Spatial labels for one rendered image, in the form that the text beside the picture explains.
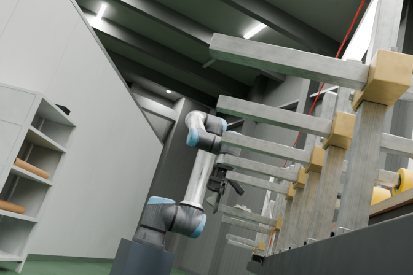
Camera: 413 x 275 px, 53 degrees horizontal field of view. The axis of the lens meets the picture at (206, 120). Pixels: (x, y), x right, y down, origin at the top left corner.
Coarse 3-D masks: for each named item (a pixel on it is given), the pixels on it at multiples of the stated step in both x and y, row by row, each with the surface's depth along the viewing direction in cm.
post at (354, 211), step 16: (384, 0) 69; (400, 0) 69; (384, 16) 68; (400, 16) 68; (384, 32) 67; (368, 48) 70; (384, 48) 66; (368, 112) 63; (384, 112) 63; (368, 128) 62; (352, 144) 64; (368, 144) 61; (352, 160) 61; (368, 160) 60; (352, 176) 60; (368, 176) 60; (352, 192) 59; (368, 192) 59; (352, 208) 58; (368, 208) 58; (336, 224) 61; (352, 224) 58
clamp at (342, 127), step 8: (344, 112) 82; (336, 120) 81; (344, 120) 81; (352, 120) 81; (336, 128) 81; (344, 128) 81; (352, 128) 80; (336, 136) 81; (344, 136) 80; (328, 144) 87; (336, 144) 86; (344, 144) 84
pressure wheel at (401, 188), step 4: (396, 172) 109; (400, 172) 106; (404, 172) 103; (408, 172) 103; (412, 172) 103; (400, 176) 106; (404, 176) 102; (408, 176) 102; (412, 176) 102; (400, 180) 105; (404, 180) 102; (408, 180) 102; (412, 180) 102; (400, 184) 105; (404, 184) 102; (408, 184) 102; (412, 184) 102; (392, 188) 109; (396, 188) 106; (400, 188) 103; (404, 188) 102; (408, 188) 102; (392, 192) 108; (396, 192) 105; (400, 192) 102
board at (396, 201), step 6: (402, 192) 97; (408, 192) 93; (390, 198) 104; (396, 198) 100; (402, 198) 96; (408, 198) 92; (378, 204) 113; (384, 204) 108; (390, 204) 103; (396, 204) 99; (402, 204) 97; (372, 210) 117; (378, 210) 112; (384, 210) 108; (390, 210) 106; (372, 216) 120; (336, 222) 161
